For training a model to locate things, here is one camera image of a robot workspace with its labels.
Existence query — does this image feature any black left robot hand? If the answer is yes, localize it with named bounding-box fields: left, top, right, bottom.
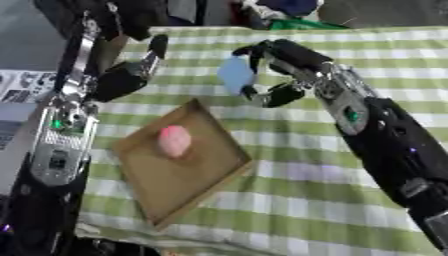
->
left=91, top=33, right=170, bottom=103

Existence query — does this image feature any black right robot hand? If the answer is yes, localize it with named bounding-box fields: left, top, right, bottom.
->
left=231, top=38, right=336, bottom=109

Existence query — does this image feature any light blue block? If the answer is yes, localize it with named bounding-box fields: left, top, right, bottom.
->
left=217, top=55, right=259, bottom=96

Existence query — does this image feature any tan cardboard box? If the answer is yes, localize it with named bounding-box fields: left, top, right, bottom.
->
left=110, top=97, right=256, bottom=232

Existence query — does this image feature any pile of clothes and bags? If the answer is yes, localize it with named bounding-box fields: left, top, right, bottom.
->
left=227, top=0, right=352, bottom=31

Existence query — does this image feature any pink toy fruit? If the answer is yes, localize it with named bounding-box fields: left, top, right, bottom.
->
left=157, top=124, right=195, bottom=159

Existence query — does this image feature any printed paper sheet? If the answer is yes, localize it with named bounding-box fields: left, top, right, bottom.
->
left=0, top=69, right=60, bottom=104

